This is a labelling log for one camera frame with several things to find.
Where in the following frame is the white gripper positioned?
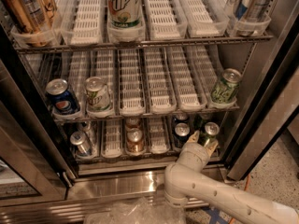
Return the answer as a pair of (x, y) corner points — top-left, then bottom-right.
(178, 131), (219, 172)

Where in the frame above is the top wire shelf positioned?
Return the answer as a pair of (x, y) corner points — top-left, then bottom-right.
(15, 31), (274, 54)

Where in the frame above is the green can bottom shelf rear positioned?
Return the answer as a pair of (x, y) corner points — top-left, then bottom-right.
(193, 114), (212, 130)

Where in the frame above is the white 7up can shelf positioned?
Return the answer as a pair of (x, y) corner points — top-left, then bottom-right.
(84, 77), (110, 112)
(107, 0), (141, 29)

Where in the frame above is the green can shelf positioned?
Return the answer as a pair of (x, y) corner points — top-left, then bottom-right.
(210, 68), (242, 104)
(199, 122), (220, 147)
(193, 114), (212, 130)

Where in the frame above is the fridge door left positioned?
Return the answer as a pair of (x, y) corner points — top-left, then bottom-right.
(0, 23), (77, 206)

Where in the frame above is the dark blue can bottom front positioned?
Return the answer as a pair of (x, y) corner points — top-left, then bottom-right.
(173, 123), (190, 148)

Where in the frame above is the fridge door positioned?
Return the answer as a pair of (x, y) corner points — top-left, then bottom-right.
(221, 2), (299, 180)
(0, 23), (77, 206)

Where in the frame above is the wire shelf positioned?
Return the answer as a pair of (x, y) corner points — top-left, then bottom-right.
(15, 31), (274, 54)
(52, 103), (240, 123)

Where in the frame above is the green can middle shelf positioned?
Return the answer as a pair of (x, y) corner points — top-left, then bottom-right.
(210, 68), (242, 104)

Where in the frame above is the gold can top shelf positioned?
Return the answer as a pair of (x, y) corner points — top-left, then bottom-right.
(1, 0), (59, 48)

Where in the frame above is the orange can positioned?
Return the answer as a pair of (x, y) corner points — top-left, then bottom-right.
(125, 118), (141, 131)
(126, 128), (144, 153)

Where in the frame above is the orange can bottom rear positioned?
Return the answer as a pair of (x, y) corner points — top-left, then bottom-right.
(125, 118), (141, 131)

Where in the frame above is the middle wire shelf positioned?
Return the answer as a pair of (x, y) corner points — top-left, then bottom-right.
(52, 103), (240, 123)

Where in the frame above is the orange can bottom front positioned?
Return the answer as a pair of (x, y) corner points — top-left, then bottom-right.
(126, 128), (144, 153)

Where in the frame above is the silver can bottom rear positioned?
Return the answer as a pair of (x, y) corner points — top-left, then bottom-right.
(77, 121), (96, 144)

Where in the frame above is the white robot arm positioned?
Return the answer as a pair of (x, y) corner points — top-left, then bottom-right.
(164, 131), (299, 224)

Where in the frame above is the white 7UP can top shelf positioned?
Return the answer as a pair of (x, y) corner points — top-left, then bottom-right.
(107, 0), (141, 29)

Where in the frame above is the silver blue can top shelf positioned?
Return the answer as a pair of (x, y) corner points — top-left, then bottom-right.
(224, 0), (271, 36)

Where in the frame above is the fridge door right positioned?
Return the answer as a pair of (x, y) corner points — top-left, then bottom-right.
(221, 2), (299, 180)

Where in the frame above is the dark blue can bottom rear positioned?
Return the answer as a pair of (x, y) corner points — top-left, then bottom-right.
(172, 113), (190, 127)

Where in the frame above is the dark blue can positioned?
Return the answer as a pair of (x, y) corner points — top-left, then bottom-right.
(173, 123), (190, 148)
(172, 113), (190, 127)

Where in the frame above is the orange cable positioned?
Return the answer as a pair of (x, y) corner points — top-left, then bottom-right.
(229, 174), (251, 224)

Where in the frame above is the green can bottom shelf front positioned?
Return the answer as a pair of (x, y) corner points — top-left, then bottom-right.
(199, 122), (220, 147)

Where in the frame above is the blue Pepsi can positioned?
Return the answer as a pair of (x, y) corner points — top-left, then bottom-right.
(46, 78), (80, 115)

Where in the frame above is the silver can bottom front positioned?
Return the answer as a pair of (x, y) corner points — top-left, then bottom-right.
(70, 131), (92, 157)

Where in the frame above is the white 7UP can middle shelf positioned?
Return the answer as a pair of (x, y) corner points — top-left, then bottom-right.
(84, 77), (110, 112)

